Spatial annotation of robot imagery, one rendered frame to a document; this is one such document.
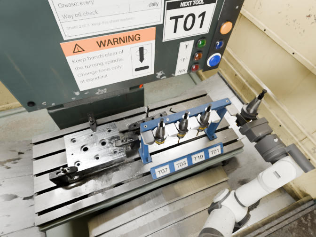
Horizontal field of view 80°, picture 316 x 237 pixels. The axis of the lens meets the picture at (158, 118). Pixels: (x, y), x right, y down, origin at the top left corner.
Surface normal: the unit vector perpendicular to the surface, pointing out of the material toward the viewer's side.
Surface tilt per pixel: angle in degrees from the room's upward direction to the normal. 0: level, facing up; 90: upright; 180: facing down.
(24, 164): 24
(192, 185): 8
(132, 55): 90
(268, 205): 17
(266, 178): 55
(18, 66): 90
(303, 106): 90
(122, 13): 90
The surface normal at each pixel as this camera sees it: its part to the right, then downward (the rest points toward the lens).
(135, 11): 0.37, 0.78
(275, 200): -0.07, -0.77
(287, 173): -0.73, -0.10
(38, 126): 0.05, -0.56
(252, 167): -0.33, -0.39
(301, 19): -0.93, 0.28
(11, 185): 0.42, -0.63
